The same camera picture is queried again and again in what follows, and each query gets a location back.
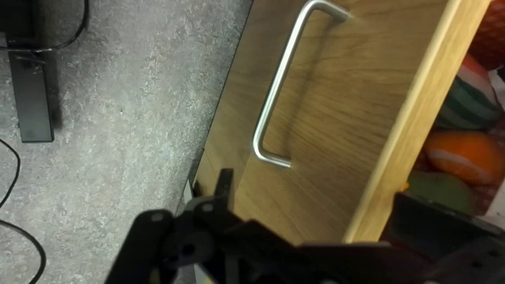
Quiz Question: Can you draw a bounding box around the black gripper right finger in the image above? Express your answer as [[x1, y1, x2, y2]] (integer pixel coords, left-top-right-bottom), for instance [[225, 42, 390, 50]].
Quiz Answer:
[[384, 192, 505, 284]]

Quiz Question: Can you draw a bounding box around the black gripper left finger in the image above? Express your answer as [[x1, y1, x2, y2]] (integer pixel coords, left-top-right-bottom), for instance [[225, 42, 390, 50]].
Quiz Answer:
[[108, 168, 255, 284]]

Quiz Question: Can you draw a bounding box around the wooden drawer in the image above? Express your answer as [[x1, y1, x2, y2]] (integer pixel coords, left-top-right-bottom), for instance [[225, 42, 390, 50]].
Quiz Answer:
[[196, 0, 496, 247]]

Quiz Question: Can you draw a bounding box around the silver drawer handle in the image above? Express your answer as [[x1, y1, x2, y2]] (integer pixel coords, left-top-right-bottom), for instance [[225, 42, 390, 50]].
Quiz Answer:
[[251, 0, 352, 171]]

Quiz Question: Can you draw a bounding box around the green toy fruit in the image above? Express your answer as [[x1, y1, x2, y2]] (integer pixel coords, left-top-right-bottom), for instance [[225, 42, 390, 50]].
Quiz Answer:
[[408, 171, 480, 218]]

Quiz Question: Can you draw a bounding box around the orange toy fruit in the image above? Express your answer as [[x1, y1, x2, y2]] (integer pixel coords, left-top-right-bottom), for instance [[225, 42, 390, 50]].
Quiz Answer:
[[425, 132, 505, 187]]

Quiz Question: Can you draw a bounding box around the green white toy watermelon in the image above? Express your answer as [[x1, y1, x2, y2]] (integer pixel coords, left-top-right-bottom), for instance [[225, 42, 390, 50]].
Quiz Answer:
[[438, 54, 504, 133]]

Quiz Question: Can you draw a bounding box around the red toy strawberry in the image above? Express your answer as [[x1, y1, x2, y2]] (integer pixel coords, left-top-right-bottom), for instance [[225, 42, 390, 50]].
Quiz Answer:
[[468, 0, 505, 72]]

